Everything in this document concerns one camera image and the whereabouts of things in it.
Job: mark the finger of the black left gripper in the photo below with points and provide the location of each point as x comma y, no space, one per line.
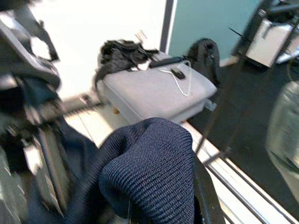
53,172

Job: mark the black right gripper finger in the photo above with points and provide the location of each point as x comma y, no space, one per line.
206,196

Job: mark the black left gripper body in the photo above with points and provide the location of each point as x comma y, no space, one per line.
28,121

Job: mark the navy garment with gold print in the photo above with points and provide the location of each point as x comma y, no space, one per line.
149,168

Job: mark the grey garment with lettering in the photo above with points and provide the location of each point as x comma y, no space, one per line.
283,144

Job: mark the black carpet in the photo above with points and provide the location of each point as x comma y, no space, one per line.
257,116

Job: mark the black pile of gear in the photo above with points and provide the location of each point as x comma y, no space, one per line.
121,58

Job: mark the grey upholstered ottoman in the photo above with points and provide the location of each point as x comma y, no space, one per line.
156,93

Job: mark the small black remote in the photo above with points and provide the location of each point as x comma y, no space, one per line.
177,73

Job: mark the black metal clothes rack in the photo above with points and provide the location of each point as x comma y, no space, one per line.
243,70

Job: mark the black backpack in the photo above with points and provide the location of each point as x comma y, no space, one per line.
205,58

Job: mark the black flat device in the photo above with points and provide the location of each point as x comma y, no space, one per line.
167,62

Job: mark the white shelf unit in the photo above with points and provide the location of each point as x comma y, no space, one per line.
271,44

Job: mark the grey metal bracket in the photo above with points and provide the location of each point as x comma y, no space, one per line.
211,105

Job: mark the black door frame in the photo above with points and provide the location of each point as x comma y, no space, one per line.
166,25

